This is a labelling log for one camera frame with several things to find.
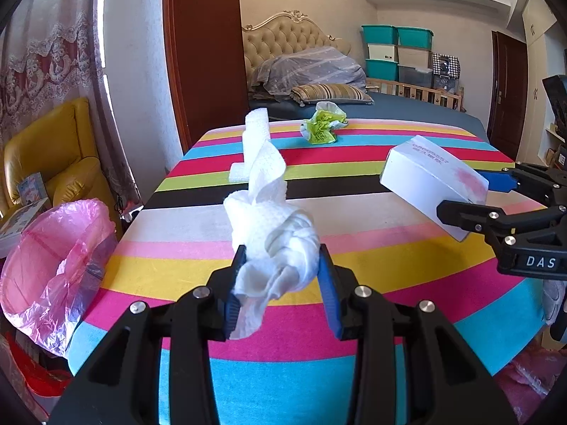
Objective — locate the white cardboard box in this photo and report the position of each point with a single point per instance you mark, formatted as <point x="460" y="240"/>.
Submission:
<point x="425" y="181"/>

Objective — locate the dark storage box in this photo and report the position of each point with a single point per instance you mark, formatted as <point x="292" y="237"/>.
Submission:
<point x="444" y="83"/>

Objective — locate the brown wooden wardrobe panel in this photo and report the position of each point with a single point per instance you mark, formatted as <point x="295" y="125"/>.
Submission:
<point x="203" y="53"/>

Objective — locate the pink trash bag bin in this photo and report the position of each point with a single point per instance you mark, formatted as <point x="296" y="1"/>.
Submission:
<point x="40" y="270"/>

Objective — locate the grey blanket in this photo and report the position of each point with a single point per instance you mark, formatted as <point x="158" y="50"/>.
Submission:
<point x="310" y="66"/>

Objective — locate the white foam strip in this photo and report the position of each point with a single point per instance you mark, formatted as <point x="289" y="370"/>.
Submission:
<point x="256" y="128"/>

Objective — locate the checkered bag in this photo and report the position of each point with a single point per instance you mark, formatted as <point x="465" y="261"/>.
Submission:
<point x="446" y="63"/>

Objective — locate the wooden crib rail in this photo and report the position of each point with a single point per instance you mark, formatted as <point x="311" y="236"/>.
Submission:
<point x="416" y="90"/>

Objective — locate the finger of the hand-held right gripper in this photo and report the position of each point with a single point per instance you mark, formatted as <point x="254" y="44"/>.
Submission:
<point x="498" y="180"/>
<point x="465" y="216"/>

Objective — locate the brown wooden door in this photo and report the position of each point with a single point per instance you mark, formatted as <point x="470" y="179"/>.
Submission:
<point x="508" y="93"/>

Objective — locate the lace curtain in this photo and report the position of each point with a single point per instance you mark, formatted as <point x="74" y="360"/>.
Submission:
<point x="53" y="53"/>

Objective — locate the yellow leather armchair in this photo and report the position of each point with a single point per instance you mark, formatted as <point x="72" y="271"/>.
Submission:
<point x="44" y="150"/>

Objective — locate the beige tufted headboard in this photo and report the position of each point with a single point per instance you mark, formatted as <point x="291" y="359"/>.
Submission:
<point x="283" y="31"/>

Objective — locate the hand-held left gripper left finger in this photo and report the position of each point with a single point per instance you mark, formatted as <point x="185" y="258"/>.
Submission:
<point x="230" y="318"/>

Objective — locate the black box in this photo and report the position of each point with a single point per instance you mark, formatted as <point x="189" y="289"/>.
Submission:
<point x="557" y="102"/>

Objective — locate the teal storage box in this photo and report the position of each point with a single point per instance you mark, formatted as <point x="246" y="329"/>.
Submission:
<point x="414" y="37"/>
<point x="378" y="35"/>
<point x="381" y="68"/>

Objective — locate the white paper towel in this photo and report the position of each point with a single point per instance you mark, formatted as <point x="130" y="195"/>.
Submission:
<point x="270" y="225"/>

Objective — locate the striped pillow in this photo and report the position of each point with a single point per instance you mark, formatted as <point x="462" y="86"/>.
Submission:
<point x="332" y="93"/>

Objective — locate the white storage box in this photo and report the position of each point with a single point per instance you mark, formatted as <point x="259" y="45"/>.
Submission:
<point x="382" y="51"/>
<point x="414" y="56"/>

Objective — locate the striped colourful tablecloth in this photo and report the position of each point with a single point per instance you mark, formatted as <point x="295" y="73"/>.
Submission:
<point x="376" y="274"/>

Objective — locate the clear storage box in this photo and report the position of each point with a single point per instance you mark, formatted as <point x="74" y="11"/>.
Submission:
<point x="414" y="76"/>

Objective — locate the green crumpled wrapper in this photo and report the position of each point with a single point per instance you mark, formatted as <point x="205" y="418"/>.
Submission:
<point x="321" y="128"/>

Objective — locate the white wardrobe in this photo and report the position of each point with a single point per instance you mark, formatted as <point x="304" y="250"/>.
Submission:
<point x="538" y="53"/>

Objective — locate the red plastic bag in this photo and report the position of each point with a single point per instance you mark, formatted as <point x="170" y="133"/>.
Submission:
<point x="40" y="376"/>

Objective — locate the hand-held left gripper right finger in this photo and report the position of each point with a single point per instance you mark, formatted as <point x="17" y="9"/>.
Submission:
<point x="330" y="296"/>

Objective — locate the bed with blue sheet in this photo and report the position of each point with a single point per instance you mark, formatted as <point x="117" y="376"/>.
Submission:
<point x="407" y="110"/>

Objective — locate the colourful small box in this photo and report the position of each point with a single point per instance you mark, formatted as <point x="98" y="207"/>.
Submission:
<point x="31" y="188"/>

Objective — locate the pink plastic bag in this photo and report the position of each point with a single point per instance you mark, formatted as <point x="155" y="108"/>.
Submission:
<point x="531" y="380"/>

